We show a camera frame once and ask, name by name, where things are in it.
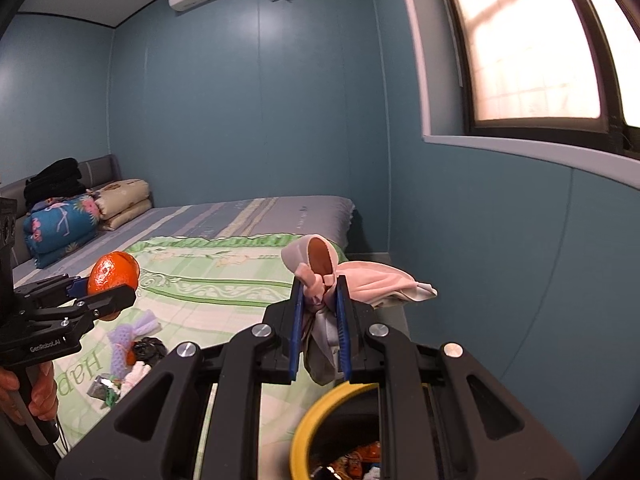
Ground black folded clothes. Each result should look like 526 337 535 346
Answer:
24 158 88 208

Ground black plastic bag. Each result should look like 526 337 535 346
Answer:
132 337 167 363

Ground white foam fruit net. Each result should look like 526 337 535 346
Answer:
107 342 132 380

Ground green patterned blanket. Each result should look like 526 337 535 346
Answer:
50 234 351 453

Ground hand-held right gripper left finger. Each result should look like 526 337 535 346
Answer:
55 280 306 480

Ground dark framed window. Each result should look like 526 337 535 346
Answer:
395 0 640 188

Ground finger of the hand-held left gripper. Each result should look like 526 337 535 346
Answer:
15 274 96 307
60 284 137 322

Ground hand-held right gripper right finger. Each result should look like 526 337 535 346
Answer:
335 275 583 480

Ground person's left hand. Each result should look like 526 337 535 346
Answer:
0 360 58 426

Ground round orange peel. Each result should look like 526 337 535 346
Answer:
87 251 141 321

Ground large white crumpled tissue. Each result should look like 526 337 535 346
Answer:
120 362 152 393

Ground bed with striped sheet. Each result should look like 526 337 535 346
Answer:
10 195 408 461

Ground blue floral folded quilt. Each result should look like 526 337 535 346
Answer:
22 195 101 270

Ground yellow rimmed trash can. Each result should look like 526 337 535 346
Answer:
290 382 386 480

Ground pink plastic bag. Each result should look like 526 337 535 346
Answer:
281 234 438 386

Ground purple foam fruit net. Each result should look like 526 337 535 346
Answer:
107 310 161 348

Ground beige folded quilt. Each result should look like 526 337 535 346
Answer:
94 179 152 232

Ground green foil packet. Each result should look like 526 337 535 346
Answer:
87 375 123 408

